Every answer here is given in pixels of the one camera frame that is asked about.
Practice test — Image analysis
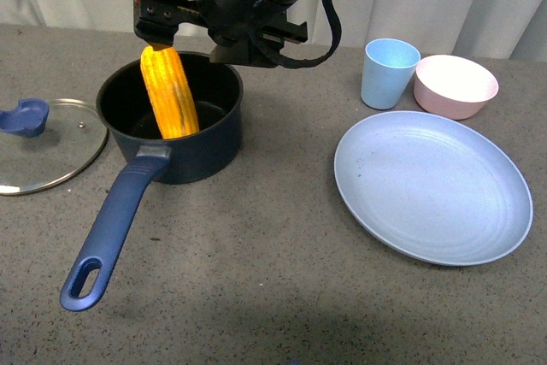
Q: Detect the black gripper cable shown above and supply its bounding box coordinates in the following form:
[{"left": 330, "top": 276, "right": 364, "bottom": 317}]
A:
[{"left": 250, "top": 0, "right": 344, "bottom": 69}]

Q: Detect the glass pot lid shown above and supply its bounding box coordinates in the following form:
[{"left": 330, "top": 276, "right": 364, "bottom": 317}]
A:
[{"left": 1, "top": 98, "right": 108, "bottom": 196}]

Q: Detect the dark blue saucepan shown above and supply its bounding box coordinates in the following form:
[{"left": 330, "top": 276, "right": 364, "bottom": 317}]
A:
[{"left": 60, "top": 46, "right": 244, "bottom": 311}]

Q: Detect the pink bowl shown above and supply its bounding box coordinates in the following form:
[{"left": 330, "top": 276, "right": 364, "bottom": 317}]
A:
[{"left": 414, "top": 55, "right": 499, "bottom": 121}]

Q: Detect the light blue cup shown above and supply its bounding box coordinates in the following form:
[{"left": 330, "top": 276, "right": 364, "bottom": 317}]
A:
[{"left": 361, "top": 38, "right": 421, "bottom": 110}]

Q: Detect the yellow corn cob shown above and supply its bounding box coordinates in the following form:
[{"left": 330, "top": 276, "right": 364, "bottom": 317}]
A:
[{"left": 140, "top": 45, "right": 200, "bottom": 139}]

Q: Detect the light blue plate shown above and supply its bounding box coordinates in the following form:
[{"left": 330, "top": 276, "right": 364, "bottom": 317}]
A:
[{"left": 333, "top": 111, "right": 533, "bottom": 267}]

